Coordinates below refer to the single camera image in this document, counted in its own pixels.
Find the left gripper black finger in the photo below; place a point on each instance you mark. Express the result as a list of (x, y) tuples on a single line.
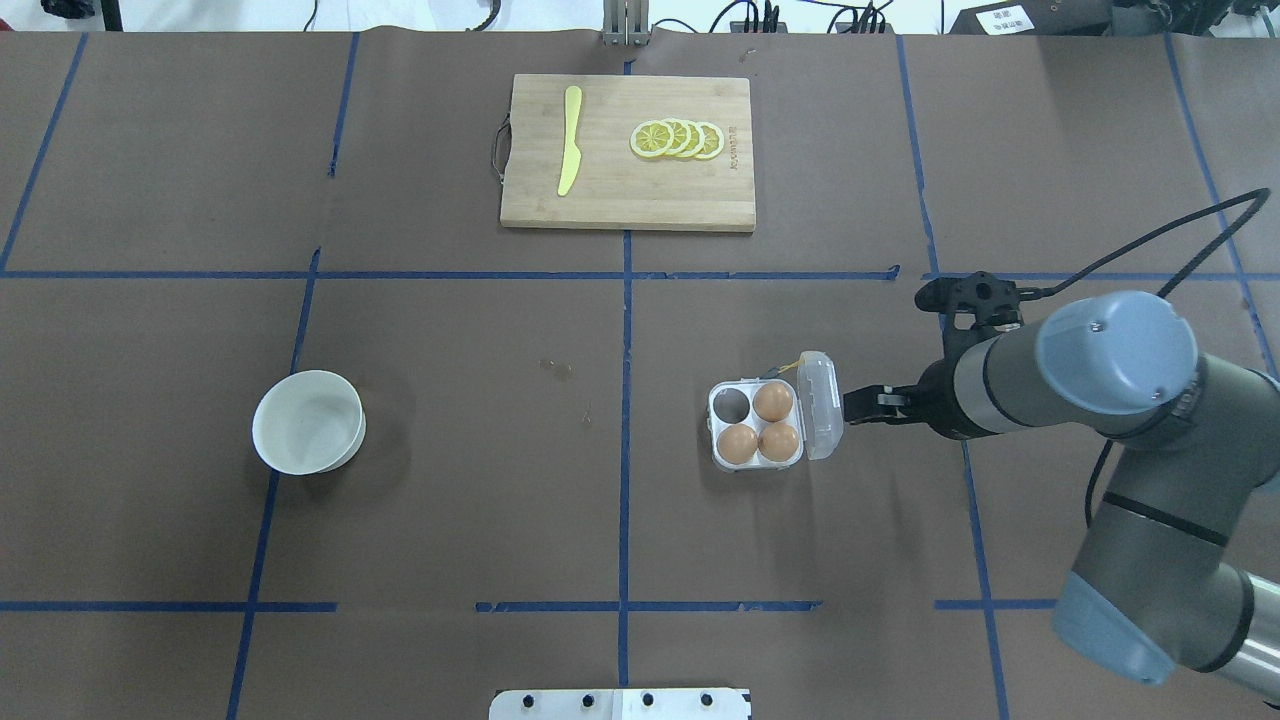
[(876, 405)]

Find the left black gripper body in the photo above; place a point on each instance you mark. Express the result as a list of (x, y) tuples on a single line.
[(932, 396)]

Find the clear plastic egg box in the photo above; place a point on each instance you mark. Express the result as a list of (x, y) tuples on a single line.
[(770, 423)]

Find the brown egg from bowl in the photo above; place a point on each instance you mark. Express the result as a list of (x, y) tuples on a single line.
[(737, 444)]

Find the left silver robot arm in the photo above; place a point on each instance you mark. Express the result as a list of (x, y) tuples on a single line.
[(1149, 590)]

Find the brown egg upper slot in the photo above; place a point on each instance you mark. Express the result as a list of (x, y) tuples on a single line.
[(773, 401)]

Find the brown egg slot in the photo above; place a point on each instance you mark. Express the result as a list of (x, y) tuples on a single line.
[(773, 401), (779, 442)]

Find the brown egg lower slot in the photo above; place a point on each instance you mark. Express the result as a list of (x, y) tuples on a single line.
[(779, 442)]

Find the black box with label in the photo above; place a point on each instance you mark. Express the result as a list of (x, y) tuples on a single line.
[(1042, 18)]

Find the yellow rubber band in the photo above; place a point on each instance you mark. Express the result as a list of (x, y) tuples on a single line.
[(777, 371)]

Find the lemon slice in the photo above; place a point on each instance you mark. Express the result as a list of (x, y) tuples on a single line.
[(712, 141), (652, 139), (694, 139), (681, 136)]

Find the wooden cutting board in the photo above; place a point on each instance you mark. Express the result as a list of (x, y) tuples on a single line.
[(616, 190)]

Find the yellow plastic knife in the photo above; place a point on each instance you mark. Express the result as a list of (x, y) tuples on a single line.
[(571, 153)]

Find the white ceramic bowl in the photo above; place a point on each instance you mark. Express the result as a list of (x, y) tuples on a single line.
[(309, 423)]

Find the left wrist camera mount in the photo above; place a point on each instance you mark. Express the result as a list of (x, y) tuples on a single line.
[(974, 308)]

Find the aluminium frame post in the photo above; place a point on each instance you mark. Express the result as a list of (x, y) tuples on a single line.
[(626, 23)]

